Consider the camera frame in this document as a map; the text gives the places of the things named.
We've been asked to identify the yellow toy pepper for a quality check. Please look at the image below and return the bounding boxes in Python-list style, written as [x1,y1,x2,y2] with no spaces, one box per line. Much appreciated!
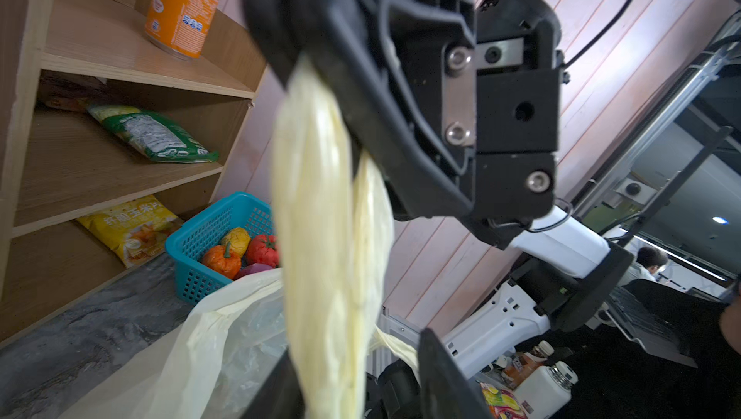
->
[220,227,252,257]

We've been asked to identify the orange toy pumpkin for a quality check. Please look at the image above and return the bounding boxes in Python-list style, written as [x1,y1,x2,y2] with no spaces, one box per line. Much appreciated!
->
[201,243,241,279]

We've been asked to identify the person in background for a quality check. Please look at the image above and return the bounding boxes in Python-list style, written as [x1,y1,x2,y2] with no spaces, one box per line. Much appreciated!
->
[617,247,669,287]

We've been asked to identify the wooden shelf unit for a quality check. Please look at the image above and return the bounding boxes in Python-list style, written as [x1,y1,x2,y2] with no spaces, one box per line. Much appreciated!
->
[1,0,266,344]

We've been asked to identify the green snack packet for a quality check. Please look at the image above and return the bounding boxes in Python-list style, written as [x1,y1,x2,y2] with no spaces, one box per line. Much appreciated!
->
[87,105,219,164]

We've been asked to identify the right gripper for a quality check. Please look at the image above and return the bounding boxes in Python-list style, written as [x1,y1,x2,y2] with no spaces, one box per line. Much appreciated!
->
[242,0,563,248]

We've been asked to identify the yellow chips packet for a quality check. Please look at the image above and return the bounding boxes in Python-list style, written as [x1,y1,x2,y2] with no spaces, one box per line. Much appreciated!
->
[76,195,183,268]

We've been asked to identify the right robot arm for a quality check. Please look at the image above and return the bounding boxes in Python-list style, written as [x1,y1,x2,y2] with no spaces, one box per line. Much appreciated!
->
[243,0,628,355]

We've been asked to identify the yellow plastic grocery bag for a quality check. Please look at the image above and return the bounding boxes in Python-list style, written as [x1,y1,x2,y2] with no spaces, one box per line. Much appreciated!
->
[67,57,419,418]

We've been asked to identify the red toy tomato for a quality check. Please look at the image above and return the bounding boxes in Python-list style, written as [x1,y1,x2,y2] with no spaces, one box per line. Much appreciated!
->
[244,235,280,269]

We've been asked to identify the white bottle background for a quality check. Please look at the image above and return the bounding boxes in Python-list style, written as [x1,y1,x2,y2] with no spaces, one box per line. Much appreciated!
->
[513,361,579,419]

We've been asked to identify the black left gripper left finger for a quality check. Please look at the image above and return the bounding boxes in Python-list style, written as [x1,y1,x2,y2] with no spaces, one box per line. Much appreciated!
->
[240,351,304,419]

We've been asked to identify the teal plastic basket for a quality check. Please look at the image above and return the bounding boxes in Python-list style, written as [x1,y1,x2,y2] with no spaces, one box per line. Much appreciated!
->
[165,193,274,304]

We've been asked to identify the orange soda can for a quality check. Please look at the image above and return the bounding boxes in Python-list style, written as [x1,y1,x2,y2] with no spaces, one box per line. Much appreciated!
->
[145,0,219,60]

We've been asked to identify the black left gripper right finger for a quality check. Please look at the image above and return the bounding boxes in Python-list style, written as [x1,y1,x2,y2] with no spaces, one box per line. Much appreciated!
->
[418,328,492,419]

